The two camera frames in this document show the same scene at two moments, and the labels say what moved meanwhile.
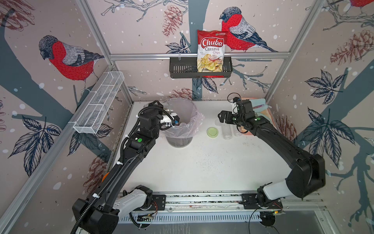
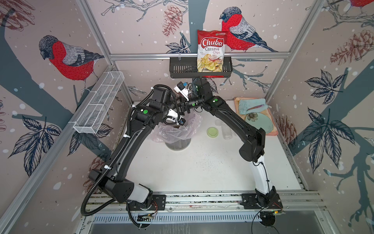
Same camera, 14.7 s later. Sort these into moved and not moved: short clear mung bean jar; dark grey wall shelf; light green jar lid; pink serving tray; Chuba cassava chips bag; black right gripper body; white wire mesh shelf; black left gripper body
Moved: black right gripper body; black left gripper body; pink serving tray
Not moved: Chuba cassava chips bag; dark grey wall shelf; light green jar lid; white wire mesh shelf; short clear mung bean jar
